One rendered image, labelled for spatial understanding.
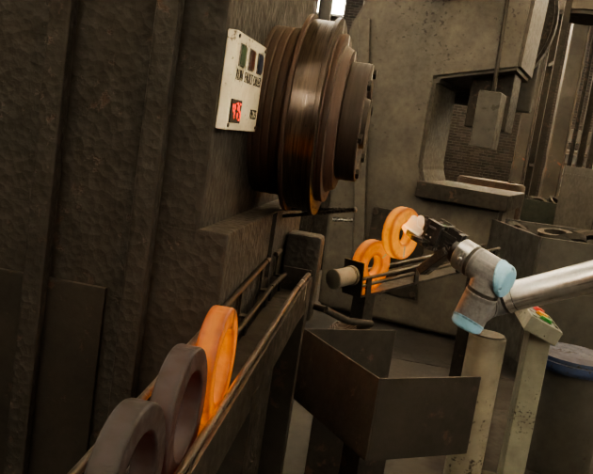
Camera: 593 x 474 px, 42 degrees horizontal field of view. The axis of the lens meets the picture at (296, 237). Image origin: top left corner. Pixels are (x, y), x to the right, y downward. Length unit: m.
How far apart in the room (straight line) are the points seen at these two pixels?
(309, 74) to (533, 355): 1.32
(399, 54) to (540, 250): 1.47
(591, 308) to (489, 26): 1.63
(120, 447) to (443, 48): 3.92
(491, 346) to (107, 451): 1.85
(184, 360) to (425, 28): 3.75
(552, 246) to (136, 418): 3.20
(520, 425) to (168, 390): 1.83
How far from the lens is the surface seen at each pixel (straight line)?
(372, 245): 2.32
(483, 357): 2.53
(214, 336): 1.14
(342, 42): 1.76
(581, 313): 4.01
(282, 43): 1.75
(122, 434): 0.82
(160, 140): 1.42
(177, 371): 0.98
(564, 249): 3.90
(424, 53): 4.56
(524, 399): 2.64
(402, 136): 4.54
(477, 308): 2.12
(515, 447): 2.69
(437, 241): 2.19
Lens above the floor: 1.08
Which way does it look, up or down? 8 degrees down
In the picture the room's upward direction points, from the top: 9 degrees clockwise
